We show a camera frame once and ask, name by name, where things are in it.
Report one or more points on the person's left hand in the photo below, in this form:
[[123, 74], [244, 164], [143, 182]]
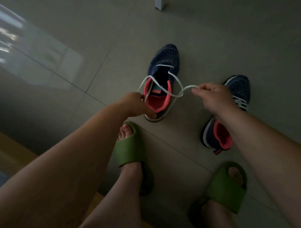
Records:
[[134, 105]]

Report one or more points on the blue knit sneaker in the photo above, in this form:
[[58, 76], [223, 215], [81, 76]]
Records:
[[167, 56], [239, 87]]

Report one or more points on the person's left forearm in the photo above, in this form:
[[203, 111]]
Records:
[[54, 178]]

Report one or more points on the person's right forearm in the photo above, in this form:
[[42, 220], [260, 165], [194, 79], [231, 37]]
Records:
[[265, 152]]

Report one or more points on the person's right hand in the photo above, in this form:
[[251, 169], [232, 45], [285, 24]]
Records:
[[216, 98]]

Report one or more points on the white shoelace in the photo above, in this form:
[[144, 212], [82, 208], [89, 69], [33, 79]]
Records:
[[241, 103], [178, 95]]

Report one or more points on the white metal shoe rack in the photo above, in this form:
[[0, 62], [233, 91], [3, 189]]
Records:
[[160, 4]]

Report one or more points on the person's right leg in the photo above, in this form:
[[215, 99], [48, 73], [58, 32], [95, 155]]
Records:
[[216, 213]]

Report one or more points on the person's leg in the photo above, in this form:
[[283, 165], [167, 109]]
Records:
[[120, 199], [216, 213]]

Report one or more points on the green foam slipper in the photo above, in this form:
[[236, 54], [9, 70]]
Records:
[[225, 188], [130, 150]]

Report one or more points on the person's left leg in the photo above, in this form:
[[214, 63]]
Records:
[[120, 199]]

